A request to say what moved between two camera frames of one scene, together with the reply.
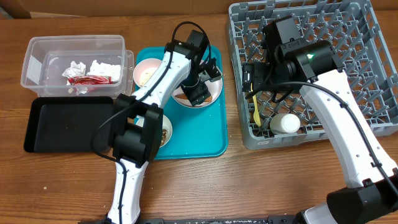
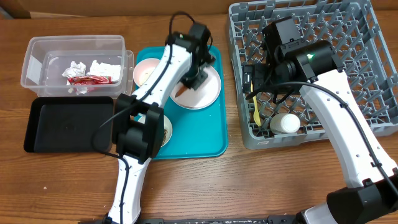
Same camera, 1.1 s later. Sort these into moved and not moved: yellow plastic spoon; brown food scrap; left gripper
Moved: left gripper
Not moved: yellow plastic spoon; brown food scrap
